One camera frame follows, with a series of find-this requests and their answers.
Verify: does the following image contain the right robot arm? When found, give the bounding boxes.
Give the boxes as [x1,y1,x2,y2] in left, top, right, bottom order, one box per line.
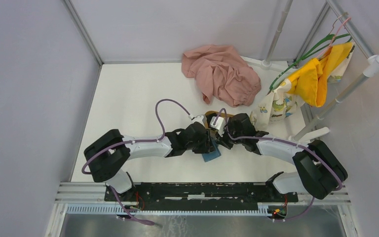
[207,113,348,201]

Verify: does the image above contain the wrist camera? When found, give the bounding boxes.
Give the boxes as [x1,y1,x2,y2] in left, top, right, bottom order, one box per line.
[209,116,226,137]
[188,114,208,128]

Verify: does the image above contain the white clothes rack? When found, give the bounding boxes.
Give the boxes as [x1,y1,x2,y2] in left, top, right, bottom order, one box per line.
[250,0,379,141]

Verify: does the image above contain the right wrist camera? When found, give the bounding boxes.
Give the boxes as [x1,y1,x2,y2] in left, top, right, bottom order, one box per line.
[209,116,226,137]

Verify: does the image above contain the dinosaur print cloth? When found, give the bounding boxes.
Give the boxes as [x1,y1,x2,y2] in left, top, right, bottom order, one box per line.
[250,46,355,130]

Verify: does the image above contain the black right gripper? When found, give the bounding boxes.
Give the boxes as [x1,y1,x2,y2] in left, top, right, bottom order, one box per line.
[215,124,244,150]

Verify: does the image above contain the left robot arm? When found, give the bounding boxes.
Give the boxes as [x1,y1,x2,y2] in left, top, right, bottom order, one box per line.
[82,122,216,201]

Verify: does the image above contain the pink crumpled cloth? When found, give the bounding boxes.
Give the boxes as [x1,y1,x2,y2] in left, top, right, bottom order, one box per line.
[181,44,262,108]

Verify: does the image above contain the pink clothes hanger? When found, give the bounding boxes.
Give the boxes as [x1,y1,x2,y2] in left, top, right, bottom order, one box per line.
[315,12,351,58]

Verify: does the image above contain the green clothes hanger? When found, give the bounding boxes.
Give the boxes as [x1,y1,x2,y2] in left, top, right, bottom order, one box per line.
[268,34,352,92]

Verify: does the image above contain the yellow garment on hanger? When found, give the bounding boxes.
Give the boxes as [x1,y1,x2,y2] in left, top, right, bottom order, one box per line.
[287,42,354,107]

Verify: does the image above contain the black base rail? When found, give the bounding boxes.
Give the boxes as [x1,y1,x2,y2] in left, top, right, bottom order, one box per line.
[119,182,299,211]

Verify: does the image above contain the blue card holder wallet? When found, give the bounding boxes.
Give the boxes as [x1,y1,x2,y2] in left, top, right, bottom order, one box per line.
[202,144,221,162]

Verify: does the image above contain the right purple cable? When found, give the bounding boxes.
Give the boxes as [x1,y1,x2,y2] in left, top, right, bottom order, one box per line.
[213,108,344,222]

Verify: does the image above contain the white slotted cable duct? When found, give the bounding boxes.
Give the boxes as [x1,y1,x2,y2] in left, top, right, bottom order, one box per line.
[66,204,270,217]

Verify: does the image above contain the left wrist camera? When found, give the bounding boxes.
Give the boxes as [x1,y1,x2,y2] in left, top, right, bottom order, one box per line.
[188,114,208,128]

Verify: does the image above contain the yellow oval card tray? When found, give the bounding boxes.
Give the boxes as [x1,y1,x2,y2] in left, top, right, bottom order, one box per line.
[204,110,234,122]

